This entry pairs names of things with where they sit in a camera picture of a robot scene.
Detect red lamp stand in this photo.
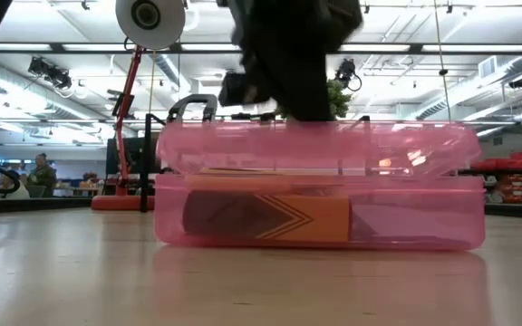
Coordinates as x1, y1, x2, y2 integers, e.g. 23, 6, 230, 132
90, 44, 158, 212

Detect black overhead frame beam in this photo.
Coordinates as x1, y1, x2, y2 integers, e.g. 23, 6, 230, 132
0, 41, 522, 57

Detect black hole punch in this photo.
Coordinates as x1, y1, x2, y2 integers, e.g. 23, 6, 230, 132
166, 93, 219, 124

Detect pink transparent plastic pencil case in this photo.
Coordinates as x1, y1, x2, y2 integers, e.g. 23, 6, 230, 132
153, 119, 488, 253

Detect black overhead mounted camera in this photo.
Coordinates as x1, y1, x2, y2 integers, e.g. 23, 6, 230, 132
334, 57, 363, 92
26, 55, 73, 91

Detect pale blue sticky note pad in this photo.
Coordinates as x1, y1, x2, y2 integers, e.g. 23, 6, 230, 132
350, 202, 471, 245

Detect white round spool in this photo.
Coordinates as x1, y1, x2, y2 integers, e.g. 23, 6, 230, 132
115, 0, 187, 52

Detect yellow Crayola crayon box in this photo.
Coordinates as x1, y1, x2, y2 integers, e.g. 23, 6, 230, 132
180, 189, 353, 244

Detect green potted plant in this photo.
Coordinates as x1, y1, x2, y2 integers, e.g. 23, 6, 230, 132
326, 78, 353, 120

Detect person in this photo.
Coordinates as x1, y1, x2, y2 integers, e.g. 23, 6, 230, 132
0, 173, 32, 201
26, 152, 59, 198

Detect black background monitor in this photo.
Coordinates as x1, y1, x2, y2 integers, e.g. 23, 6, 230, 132
105, 137, 159, 181

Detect wooden shelf riser black legs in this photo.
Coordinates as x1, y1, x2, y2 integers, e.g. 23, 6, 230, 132
140, 112, 373, 214

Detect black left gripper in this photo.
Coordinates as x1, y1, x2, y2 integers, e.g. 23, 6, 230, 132
227, 0, 364, 123

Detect yellow hanging cord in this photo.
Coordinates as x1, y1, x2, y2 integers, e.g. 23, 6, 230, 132
432, 0, 459, 123

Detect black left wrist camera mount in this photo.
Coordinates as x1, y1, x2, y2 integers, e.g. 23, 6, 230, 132
217, 71, 273, 108

